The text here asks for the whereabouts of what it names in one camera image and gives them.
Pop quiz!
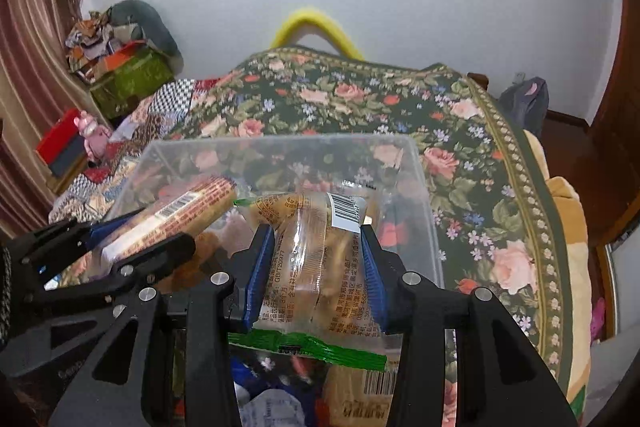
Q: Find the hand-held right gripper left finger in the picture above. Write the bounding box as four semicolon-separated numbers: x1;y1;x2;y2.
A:
47;223;277;427

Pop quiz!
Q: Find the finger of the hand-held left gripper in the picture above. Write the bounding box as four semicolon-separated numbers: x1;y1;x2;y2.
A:
4;234;197;378
7;208;152;289

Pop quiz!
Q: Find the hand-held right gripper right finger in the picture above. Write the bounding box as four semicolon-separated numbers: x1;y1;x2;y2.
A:
358;224;579;427

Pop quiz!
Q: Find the clear bread packet green edge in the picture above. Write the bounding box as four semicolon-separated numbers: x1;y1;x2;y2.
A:
234;190;389;371

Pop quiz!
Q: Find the orange snack bar packet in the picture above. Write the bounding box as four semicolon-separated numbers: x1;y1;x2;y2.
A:
99;175;239;264

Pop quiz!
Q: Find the clear plastic storage box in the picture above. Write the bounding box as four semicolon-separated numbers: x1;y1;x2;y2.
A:
65;134;449;427

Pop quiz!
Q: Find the pink toy figure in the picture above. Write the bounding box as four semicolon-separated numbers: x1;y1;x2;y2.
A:
73;110;112;164

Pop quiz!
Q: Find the red and black box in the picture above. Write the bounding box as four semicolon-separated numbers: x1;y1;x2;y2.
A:
35;109;92;176

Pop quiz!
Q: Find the yellow snack packet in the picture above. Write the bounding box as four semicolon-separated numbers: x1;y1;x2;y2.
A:
324;363;402;427

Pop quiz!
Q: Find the blue white snack packet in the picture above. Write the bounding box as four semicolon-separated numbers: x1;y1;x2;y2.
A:
233;354;323;427

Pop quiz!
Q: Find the green cardboard box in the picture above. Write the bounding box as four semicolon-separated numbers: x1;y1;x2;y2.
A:
88;47;176;120

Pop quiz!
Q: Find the checkered patchwork cloth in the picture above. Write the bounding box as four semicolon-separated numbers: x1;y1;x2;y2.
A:
50;77;237;224

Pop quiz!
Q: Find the floral blanket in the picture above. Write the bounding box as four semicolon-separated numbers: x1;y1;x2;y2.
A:
50;47;577;427

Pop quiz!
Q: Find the patterned cloth pile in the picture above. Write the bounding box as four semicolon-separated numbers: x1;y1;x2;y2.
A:
66;9;147;84

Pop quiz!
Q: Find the brown striped curtain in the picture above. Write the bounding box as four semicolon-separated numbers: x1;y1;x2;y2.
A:
0;0;97;239

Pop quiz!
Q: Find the grey plush cushion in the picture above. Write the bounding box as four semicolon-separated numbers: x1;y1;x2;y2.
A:
107;0;184;58

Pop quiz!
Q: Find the dark grey bag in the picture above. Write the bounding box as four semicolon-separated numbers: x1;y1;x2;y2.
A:
497;76;550;138

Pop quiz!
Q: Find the yellow curved chair back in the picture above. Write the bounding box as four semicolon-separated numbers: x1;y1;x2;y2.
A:
270;7;366;60

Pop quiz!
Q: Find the brown wooden door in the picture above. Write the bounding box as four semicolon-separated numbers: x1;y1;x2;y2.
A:
542;0;640;249

